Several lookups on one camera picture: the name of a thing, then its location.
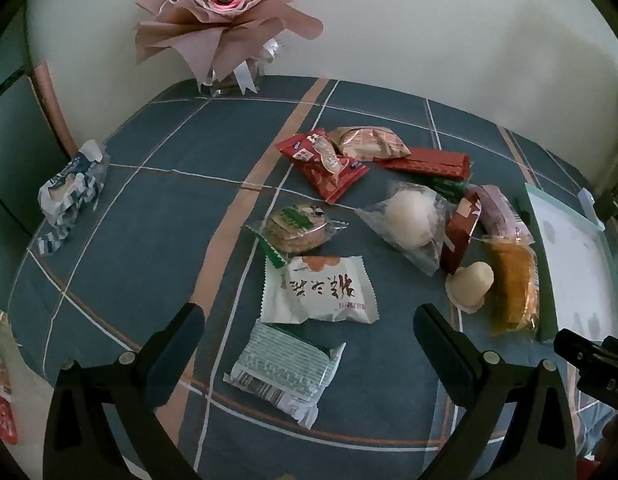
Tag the orange cake packet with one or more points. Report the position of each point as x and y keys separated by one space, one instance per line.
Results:
x=514 y=285

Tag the round cracker packet green stripe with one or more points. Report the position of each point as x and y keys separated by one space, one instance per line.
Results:
x=294 y=225

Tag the green padded headboard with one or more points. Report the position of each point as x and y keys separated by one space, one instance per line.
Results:
x=14 y=160

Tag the plaid blue bedsheet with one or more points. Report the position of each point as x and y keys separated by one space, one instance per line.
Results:
x=189 y=210

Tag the white tray with green rim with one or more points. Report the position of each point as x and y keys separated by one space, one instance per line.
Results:
x=571 y=260

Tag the white charger device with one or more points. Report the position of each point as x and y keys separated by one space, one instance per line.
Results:
x=589 y=202

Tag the green snack packet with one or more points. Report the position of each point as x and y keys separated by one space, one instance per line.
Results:
x=451 y=187

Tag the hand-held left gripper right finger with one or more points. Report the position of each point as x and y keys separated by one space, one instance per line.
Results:
x=434 y=340

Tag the pink paper flower bouquet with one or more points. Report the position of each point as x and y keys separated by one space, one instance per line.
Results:
x=219 y=35

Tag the pale green striped packet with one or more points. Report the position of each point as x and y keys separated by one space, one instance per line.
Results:
x=281 y=367

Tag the red plastic bag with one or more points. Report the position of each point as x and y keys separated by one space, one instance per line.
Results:
x=1 y=415

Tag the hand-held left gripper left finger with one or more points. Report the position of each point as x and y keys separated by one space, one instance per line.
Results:
x=181 y=335

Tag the long red ribbed packet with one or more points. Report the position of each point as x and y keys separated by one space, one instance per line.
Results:
x=429 y=162

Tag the small white bun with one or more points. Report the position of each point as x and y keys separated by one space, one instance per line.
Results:
x=471 y=285

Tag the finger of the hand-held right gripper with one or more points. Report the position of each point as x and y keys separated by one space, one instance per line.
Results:
x=574 y=347

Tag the beige snack packet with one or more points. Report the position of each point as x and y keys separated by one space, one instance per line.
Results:
x=369 y=144

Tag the dark red snack packet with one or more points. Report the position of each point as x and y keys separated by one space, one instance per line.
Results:
x=459 y=235

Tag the red snack packet white print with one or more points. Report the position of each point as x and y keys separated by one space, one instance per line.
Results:
x=329 y=180

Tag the clear packet with white ball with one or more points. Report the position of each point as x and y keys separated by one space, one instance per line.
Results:
x=411 y=220

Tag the blue white striped snack packet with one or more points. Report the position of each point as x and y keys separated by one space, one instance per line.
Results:
x=71 y=192

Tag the pink snack packet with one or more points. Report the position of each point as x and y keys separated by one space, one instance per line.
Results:
x=499 y=210

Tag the white packet with red print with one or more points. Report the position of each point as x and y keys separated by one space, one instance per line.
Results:
x=319 y=292

